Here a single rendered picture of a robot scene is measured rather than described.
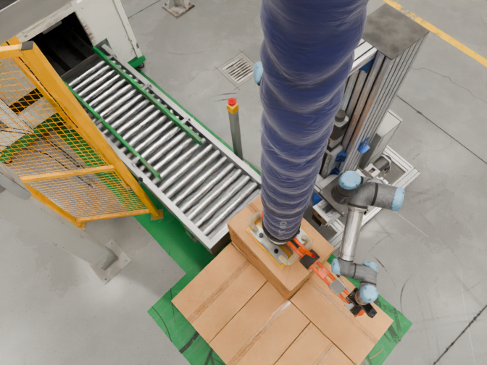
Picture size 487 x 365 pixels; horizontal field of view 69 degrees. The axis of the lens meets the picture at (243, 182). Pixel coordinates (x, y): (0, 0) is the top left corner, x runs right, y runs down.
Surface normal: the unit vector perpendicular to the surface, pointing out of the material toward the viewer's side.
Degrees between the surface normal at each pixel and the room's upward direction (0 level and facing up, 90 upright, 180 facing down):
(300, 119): 78
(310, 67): 82
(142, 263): 0
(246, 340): 0
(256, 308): 0
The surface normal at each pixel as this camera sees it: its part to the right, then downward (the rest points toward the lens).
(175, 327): -0.04, -0.43
